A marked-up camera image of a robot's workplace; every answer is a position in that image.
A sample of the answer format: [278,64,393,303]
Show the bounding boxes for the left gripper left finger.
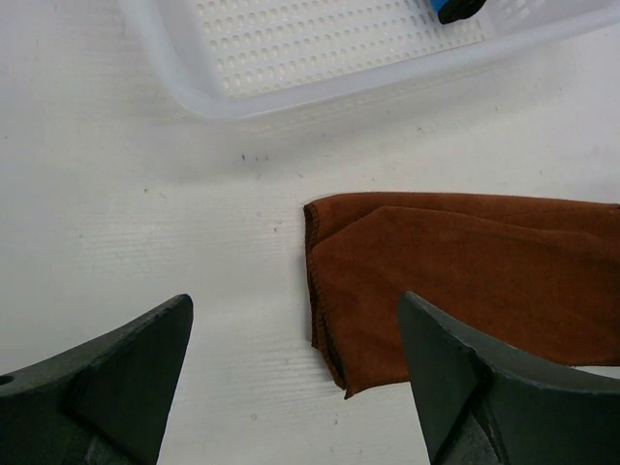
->
[1,294,193,464]

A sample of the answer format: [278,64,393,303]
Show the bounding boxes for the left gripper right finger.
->
[397,292,619,464]

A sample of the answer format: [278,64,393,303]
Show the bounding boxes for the brown towel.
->
[303,193,619,396]

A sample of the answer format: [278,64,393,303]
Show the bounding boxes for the white plastic basket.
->
[122,1,619,121]

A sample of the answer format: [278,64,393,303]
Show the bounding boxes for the blue and grey towel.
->
[429,0,486,25]

